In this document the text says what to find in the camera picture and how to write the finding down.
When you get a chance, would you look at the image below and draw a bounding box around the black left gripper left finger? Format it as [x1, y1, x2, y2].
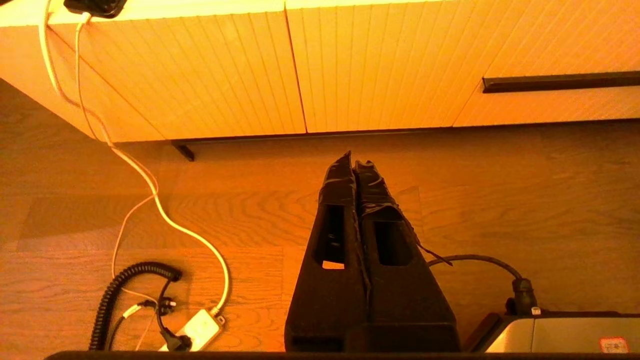
[285, 151, 372, 352]

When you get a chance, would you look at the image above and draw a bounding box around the long white low cabinet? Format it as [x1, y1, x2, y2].
[0, 0, 640, 143]

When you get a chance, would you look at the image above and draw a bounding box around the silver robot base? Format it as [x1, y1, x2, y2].
[462, 312, 640, 354]

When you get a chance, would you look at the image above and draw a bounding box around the coiled black cable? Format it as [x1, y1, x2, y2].
[88, 261, 184, 351]

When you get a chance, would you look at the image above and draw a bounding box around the thin white cable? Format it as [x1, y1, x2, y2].
[39, 0, 161, 351]

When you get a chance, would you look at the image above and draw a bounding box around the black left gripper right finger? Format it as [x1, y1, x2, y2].
[353, 160, 461, 352]

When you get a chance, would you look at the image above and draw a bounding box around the black smartphone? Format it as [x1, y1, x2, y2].
[63, 0, 129, 20]

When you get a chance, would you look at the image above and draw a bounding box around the thick white charging cable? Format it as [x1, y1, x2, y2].
[74, 13, 231, 317]

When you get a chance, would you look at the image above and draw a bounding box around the white ribbed drawer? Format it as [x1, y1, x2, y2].
[452, 0, 640, 127]

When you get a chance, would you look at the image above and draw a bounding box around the black base cable with plug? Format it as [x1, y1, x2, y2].
[427, 254, 542, 317]

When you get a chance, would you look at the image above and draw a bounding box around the black power plug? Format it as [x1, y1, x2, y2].
[155, 279, 194, 352]

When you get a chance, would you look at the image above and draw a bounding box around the white power strip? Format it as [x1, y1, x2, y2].
[159, 308, 225, 352]

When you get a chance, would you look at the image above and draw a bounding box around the dark wooden bar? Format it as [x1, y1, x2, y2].
[482, 70, 640, 94]

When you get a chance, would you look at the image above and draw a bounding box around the white ribbed cabinet door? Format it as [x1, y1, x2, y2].
[50, 10, 307, 141]
[285, 0, 531, 134]

